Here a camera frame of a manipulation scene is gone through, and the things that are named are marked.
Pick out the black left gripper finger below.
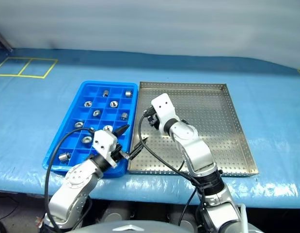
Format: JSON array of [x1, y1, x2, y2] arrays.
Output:
[[114, 124, 130, 137], [129, 136, 148, 161]]

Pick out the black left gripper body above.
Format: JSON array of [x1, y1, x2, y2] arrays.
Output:
[[112, 145, 130, 162]]

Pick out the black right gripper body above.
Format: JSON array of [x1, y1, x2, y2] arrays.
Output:
[[146, 114, 161, 131]]

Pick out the blue compartment tray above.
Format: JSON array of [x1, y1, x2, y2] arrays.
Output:
[[42, 81, 139, 179]]

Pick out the dark grey rounded housing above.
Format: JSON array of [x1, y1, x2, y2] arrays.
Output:
[[101, 205, 133, 222], [168, 206, 198, 228]]

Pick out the perforated metal tray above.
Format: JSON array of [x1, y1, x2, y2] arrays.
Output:
[[127, 81, 260, 177]]

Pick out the grey robot torso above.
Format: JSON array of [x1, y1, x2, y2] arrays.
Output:
[[76, 220, 196, 233]]

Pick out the white foam backdrop sheet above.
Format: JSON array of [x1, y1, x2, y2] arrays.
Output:
[[0, 0, 300, 71]]

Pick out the blue plastic table cover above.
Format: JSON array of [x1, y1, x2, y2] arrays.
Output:
[[0, 47, 300, 209]]

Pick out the white tube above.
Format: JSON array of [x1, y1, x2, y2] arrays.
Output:
[[238, 203, 250, 233]]

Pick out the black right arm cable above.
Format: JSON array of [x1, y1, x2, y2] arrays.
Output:
[[138, 108, 206, 228]]

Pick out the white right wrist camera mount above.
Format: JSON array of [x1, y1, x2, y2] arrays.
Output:
[[151, 93, 180, 135]]

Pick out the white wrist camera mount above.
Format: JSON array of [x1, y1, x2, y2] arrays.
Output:
[[151, 93, 180, 135], [92, 130, 118, 168]]

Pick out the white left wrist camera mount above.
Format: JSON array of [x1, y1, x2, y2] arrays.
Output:
[[92, 130, 118, 168]]

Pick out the grey metal frame bar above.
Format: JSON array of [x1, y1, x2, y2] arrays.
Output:
[[0, 25, 14, 53]]

